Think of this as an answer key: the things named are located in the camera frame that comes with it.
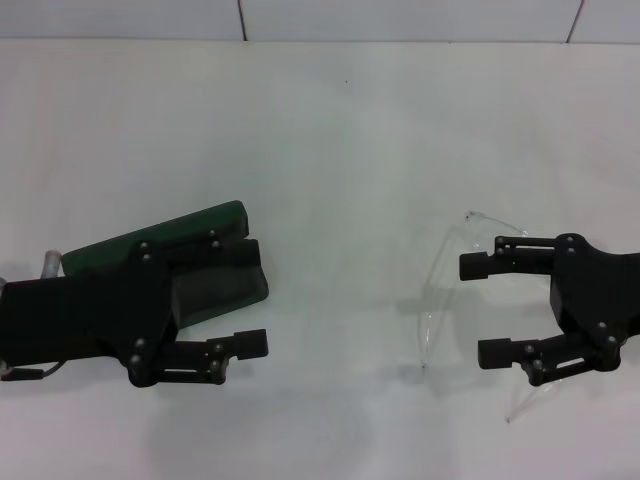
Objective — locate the silver cylindrical connector plug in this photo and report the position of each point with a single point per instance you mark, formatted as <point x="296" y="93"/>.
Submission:
<point x="52" y="262"/>

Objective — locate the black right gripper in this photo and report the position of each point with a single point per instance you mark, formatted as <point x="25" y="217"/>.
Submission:
<point x="595" y="295"/>

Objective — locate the clear white glasses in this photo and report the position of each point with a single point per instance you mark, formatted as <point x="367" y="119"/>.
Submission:
<point x="469" y="216"/>

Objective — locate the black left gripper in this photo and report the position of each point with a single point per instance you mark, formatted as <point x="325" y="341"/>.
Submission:
<point x="90" y="315"/>

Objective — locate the green glasses case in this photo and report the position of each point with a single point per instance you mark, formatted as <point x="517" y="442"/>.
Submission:
<point x="200" y="220"/>

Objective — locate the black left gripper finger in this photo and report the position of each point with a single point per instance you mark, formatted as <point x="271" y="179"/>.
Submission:
<point x="250" y="344"/>
<point x="240" y="252"/>

